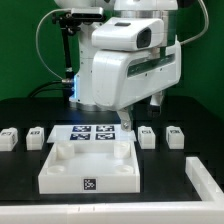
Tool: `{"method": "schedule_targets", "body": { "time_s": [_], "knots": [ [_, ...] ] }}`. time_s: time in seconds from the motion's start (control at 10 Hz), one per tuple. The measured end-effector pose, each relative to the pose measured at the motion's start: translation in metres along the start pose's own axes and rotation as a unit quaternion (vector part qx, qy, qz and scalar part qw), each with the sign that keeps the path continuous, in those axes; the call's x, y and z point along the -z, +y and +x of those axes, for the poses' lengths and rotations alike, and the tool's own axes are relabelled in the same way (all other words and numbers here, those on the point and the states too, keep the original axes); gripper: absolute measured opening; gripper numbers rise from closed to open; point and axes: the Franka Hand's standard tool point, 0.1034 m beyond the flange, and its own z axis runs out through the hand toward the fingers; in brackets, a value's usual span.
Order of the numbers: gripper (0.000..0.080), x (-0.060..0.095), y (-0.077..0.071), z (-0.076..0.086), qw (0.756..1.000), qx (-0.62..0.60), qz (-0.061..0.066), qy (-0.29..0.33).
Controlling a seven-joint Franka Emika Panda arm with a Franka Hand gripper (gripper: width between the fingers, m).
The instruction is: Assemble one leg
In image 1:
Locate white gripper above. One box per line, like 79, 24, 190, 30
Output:
92, 41, 181, 131

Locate white square tabletop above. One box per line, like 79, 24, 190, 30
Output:
38, 141, 140, 194

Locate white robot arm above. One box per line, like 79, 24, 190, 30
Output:
54, 0, 181, 131

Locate white plate with tags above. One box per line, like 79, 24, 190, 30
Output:
47, 124, 136, 143

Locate white L-shaped fence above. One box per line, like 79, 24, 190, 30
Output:
0, 157, 224, 224

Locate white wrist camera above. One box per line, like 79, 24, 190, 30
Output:
92, 17, 164, 51

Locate black base cables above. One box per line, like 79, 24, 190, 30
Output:
27, 79, 73, 99

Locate black camera stand pole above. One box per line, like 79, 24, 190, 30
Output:
52, 13, 81, 101

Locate black camera on stand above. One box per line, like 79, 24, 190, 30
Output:
71, 7, 104, 20

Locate grey camera cable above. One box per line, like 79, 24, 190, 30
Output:
35, 8, 72, 82

